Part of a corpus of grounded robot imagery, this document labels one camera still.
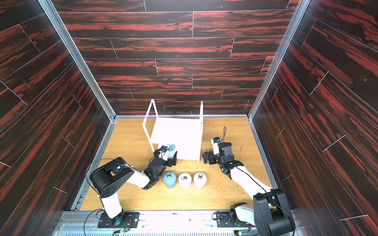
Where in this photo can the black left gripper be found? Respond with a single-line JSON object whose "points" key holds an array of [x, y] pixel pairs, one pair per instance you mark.
{"points": [[170, 163]]}

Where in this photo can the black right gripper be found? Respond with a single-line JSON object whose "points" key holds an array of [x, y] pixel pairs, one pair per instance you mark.
{"points": [[211, 157]]}

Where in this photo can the teal tea canister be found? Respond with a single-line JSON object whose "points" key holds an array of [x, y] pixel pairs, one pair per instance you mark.
{"points": [[171, 147], [170, 179]]}

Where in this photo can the white tea canister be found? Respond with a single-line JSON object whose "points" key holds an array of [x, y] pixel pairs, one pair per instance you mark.
{"points": [[185, 180], [200, 180]]}

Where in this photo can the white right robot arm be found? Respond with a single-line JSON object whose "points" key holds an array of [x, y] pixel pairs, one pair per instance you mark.
{"points": [[270, 213]]}

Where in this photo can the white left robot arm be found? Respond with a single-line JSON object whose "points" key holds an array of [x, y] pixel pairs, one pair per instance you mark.
{"points": [[109, 178]]}

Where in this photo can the white two-tier metal shelf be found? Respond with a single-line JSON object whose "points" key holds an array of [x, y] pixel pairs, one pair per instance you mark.
{"points": [[186, 134]]}

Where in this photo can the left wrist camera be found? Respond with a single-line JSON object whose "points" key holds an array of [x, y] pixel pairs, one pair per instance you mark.
{"points": [[162, 150]]}

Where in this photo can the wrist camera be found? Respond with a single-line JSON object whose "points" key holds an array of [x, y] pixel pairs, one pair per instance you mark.
{"points": [[215, 143], [162, 150]]}

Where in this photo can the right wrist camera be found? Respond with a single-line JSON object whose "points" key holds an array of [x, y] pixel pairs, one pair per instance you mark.
{"points": [[215, 143]]}

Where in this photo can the aluminium left corner post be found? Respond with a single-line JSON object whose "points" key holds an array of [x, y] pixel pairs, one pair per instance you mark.
{"points": [[67, 40]]}

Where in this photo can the aluminium corner post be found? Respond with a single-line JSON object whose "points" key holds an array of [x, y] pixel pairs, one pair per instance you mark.
{"points": [[67, 40], [287, 38]]}

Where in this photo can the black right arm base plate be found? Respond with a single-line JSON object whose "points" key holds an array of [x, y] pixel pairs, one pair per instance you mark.
{"points": [[224, 220]]}

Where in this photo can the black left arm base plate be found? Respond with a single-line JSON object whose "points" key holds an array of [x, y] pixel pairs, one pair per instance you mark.
{"points": [[125, 220]]}

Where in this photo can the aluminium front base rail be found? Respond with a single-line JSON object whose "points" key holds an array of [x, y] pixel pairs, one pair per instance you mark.
{"points": [[150, 223]]}

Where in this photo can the aluminium right corner post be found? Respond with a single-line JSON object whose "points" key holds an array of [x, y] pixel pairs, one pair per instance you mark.
{"points": [[287, 38]]}

